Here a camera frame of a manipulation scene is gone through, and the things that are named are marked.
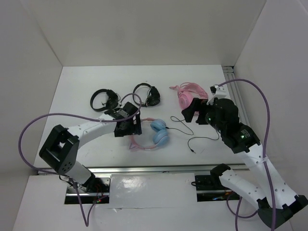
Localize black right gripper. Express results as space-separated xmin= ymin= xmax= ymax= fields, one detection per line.
xmin=181 ymin=97 xmax=225 ymax=132

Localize blue pink cat-ear headphones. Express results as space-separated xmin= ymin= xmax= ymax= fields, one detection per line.
xmin=129 ymin=117 xmax=169 ymax=150

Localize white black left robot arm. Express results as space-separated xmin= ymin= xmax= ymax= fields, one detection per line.
xmin=39 ymin=102 xmax=141 ymax=192

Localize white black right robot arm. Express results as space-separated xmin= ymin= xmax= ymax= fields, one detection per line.
xmin=181 ymin=98 xmax=308 ymax=228

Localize black headphones middle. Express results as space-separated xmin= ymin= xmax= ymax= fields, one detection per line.
xmin=133 ymin=83 xmax=161 ymax=107

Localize black headphones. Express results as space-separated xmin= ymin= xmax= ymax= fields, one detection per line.
xmin=90 ymin=89 xmax=120 ymax=112
xmin=133 ymin=83 xmax=161 ymax=107

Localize black headphones far left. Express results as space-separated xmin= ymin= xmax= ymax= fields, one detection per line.
xmin=90 ymin=89 xmax=120 ymax=112

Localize pink gaming headset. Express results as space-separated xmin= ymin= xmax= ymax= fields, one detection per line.
xmin=169 ymin=82 xmax=208 ymax=110

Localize white front cover panel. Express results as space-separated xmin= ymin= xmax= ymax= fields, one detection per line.
xmin=109 ymin=173 xmax=197 ymax=208

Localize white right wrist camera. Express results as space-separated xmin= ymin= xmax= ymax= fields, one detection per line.
xmin=207 ymin=85 xmax=227 ymax=105

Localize aluminium rail front edge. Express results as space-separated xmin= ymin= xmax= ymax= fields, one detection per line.
xmin=89 ymin=164 xmax=218 ymax=175

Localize aluminium rail right side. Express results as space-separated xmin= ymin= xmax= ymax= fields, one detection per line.
xmin=222 ymin=66 xmax=250 ymax=126

